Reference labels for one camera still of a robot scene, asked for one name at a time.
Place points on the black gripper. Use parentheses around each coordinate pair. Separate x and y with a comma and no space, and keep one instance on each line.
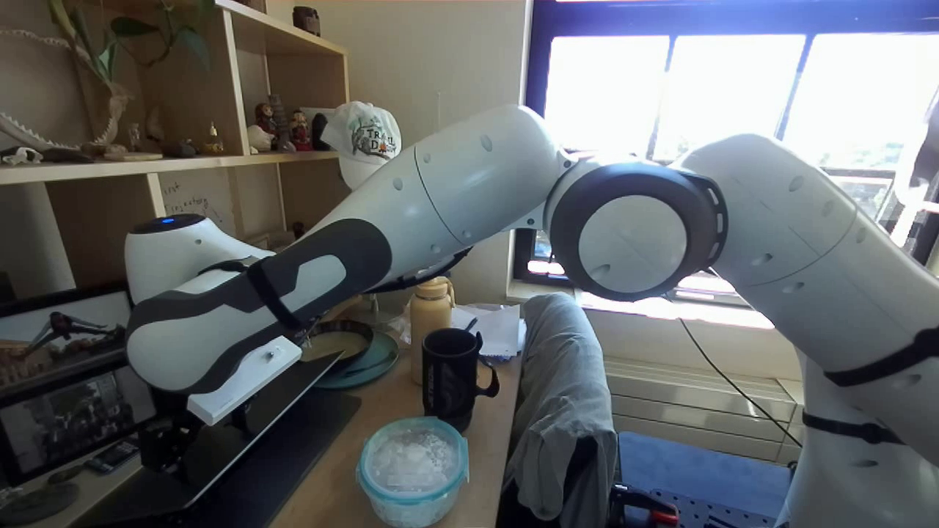
(167,443)

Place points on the black laptop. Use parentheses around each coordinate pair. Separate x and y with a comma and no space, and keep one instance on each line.
(244,458)

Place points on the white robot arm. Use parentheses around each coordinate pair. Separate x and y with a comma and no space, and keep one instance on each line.
(471,186)

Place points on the teal round plate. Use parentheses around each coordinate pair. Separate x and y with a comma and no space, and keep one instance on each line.
(377,367)

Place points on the clear container teal rim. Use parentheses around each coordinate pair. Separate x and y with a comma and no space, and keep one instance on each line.
(411,471)

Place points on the black mug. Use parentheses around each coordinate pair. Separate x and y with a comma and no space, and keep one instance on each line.
(449,376)

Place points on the tan jar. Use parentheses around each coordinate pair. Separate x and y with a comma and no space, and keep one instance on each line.
(430,310)

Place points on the pale driftwood ornament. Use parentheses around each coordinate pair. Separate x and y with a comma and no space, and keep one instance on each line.
(40,147)

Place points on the small figurine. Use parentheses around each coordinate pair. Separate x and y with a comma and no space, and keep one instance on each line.
(263,126)
(300,129)
(320,134)

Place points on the white spiral notebook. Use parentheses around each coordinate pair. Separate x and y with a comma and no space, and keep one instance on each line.
(496,333)

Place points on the white printed cap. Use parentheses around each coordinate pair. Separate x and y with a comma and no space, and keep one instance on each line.
(361,135)

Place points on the grey cloth garment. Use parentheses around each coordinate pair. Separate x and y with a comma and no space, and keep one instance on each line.
(561,411)

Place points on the green leafy plant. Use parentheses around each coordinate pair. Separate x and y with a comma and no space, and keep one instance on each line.
(91,44)

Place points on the dark small pot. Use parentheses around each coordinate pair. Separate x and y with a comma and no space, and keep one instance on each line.
(307,19)

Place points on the dark framed window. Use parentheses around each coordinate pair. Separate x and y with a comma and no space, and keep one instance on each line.
(536,60)

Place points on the blue rug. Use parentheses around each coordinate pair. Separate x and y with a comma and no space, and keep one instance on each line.
(704,478)

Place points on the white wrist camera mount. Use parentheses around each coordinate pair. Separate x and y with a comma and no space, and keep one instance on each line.
(251,376)

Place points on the wooden wall shelf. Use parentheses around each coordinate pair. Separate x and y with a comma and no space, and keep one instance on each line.
(195,194)

